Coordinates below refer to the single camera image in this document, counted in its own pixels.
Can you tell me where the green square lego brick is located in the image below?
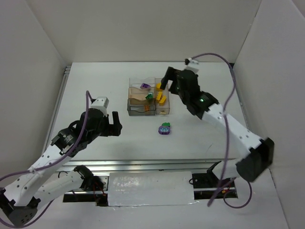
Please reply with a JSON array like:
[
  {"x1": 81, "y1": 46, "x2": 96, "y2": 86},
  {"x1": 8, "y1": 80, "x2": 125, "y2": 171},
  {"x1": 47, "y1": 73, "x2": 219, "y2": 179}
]
[{"x1": 145, "y1": 94, "x2": 153, "y2": 101}]

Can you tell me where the green leaf lego brick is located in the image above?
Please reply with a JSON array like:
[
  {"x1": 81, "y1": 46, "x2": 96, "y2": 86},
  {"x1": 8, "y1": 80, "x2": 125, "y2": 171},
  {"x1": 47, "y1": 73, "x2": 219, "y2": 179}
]
[{"x1": 162, "y1": 122, "x2": 170, "y2": 127}]

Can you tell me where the tall clear drawer bin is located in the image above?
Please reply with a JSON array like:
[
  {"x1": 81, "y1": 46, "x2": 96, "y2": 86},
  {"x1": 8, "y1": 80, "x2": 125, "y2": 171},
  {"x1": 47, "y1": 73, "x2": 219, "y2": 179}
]
[{"x1": 155, "y1": 78, "x2": 170, "y2": 115}]

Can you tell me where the clear plastic bin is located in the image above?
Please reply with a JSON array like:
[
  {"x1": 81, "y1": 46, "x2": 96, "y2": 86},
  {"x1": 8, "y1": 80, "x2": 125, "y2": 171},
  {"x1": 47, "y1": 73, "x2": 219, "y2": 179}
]
[{"x1": 129, "y1": 77, "x2": 155, "y2": 89}]

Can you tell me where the purple lotus lego piece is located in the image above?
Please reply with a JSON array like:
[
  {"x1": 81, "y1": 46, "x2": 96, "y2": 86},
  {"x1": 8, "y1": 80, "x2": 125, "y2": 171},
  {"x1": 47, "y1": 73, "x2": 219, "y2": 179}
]
[{"x1": 158, "y1": 126, "x2": 171, "y2": 135}]

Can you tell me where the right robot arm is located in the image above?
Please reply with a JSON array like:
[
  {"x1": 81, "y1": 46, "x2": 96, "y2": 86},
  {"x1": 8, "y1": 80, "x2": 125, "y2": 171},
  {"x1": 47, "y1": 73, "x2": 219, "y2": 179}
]
[{"x1": 160, "y1": 67, "x2": 275, "y2": 183}]

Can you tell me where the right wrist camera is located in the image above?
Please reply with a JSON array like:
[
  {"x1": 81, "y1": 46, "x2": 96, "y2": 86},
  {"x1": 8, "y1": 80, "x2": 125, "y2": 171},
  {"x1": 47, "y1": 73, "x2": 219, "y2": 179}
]
[{"x1": 184, "y1": 58, "x2": 199, "y2": 74}]

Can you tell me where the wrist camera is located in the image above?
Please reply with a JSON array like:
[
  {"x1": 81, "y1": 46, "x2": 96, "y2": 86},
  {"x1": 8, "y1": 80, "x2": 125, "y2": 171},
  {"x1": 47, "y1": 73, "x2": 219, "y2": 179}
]
[
  {"x1": 90, "y1": 96, "x2": 109, "y2": 116},
  {"x1": 184, "y1": 58, "x2": 199, "y2": 74}
]

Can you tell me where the yellow flower lego piece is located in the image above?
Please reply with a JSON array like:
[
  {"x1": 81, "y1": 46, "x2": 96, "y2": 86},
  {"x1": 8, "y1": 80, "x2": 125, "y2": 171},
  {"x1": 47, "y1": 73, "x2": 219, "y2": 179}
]
[{"x1": 156, "y1": 83, "x2": 163, "y2": 91}]

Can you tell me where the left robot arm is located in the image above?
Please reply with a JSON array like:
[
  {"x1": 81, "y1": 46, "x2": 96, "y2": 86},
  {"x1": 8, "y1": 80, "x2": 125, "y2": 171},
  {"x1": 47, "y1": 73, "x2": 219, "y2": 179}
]
[{"x1": 0, "y1": 108, "x2": 122, "y2": 229}]

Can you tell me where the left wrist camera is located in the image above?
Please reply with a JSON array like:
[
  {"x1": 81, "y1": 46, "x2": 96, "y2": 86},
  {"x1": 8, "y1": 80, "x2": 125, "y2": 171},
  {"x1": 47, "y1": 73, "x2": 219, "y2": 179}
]
[{"x1": 90, "y1": 96, "x2": 109, "y2": 116}]

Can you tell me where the purple lego brick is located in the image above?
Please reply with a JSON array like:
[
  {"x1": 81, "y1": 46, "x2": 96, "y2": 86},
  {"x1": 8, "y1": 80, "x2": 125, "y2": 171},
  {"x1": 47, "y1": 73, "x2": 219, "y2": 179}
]
[{"x1": 140, "y1": 83, "x2": 151, "y2": 89}]

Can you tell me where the yellow lego brick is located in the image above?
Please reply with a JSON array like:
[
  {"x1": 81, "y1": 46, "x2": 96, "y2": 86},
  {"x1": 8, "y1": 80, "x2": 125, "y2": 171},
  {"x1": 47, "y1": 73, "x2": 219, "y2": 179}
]
[
  {"x1": 156, "y1": 92, "x2": 163, "y2": 102},
  {"x1": 159, "y1": 95, "x2": 167, "y2": 106}
]

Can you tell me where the grey tinted plastic bin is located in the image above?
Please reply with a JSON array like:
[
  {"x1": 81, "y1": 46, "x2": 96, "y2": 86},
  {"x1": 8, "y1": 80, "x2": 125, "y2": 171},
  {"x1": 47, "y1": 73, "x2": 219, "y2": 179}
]
[{"x1": 127, "y1": 100, "x2": 156, "y2": 116}]

